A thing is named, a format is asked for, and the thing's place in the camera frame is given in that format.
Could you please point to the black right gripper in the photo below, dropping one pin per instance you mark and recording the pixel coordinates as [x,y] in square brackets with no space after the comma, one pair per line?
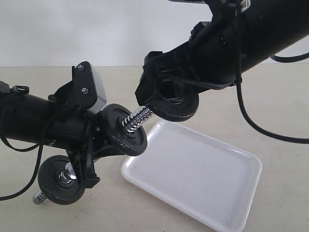
[208,60]

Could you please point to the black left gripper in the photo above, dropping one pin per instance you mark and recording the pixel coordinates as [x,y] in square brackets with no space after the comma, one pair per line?
[71,131]

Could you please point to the black weight plate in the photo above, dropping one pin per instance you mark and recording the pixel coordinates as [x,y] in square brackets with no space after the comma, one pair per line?
[125,130]
[53,186]
[175,102]

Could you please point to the chrome dumbbell bar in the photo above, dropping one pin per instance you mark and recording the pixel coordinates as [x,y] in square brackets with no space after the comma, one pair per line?
[134,121]

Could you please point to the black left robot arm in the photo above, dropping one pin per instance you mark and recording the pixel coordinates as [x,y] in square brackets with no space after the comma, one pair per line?
[27,118]

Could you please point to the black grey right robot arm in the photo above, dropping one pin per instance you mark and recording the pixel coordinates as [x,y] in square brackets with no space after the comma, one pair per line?
[241,34]

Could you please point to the white rectangular plastic tray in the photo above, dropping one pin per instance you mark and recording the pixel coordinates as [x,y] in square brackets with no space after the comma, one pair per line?
[207,179]

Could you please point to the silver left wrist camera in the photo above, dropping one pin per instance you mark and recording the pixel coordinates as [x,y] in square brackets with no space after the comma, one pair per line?
[86,90]

